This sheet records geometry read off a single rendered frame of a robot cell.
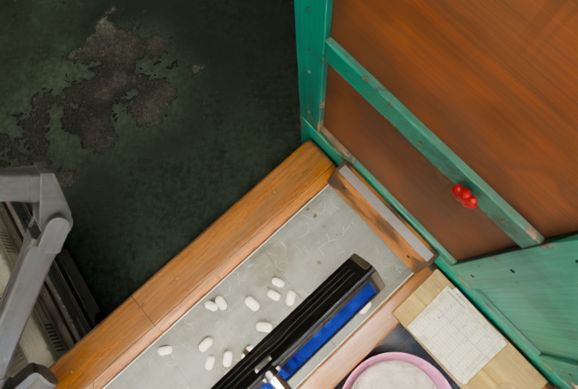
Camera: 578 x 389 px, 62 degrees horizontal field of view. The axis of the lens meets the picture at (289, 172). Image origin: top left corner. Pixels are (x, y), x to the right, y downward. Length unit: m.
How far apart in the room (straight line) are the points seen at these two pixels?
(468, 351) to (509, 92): 0.77
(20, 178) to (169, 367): 0.56
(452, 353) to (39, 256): 0.89
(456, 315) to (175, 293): 0.66
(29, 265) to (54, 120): 1.39
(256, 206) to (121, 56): 1.34
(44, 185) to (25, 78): 1.58
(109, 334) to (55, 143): 1.23
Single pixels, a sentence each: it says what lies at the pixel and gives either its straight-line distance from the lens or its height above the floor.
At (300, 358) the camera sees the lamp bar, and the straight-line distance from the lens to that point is 0.86.
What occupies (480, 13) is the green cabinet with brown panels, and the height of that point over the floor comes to 1.53.
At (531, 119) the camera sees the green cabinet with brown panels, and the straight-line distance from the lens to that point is 0.55.
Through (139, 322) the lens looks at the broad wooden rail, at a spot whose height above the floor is 0.77.
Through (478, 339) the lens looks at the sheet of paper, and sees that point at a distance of 1.21.
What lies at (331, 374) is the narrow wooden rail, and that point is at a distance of 1.18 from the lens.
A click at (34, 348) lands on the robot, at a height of 0.47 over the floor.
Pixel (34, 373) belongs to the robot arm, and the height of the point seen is 0.92.
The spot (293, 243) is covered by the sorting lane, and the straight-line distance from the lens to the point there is 1.19.
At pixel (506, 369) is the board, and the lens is 1.24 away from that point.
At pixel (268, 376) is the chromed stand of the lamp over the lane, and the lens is 0.82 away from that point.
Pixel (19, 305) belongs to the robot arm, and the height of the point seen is 1.02.
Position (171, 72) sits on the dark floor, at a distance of 2.24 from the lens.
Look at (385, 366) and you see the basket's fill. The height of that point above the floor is 0.73.
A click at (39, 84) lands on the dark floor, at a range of 2.45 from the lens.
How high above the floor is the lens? 1.93
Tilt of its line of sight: 75 degrees down
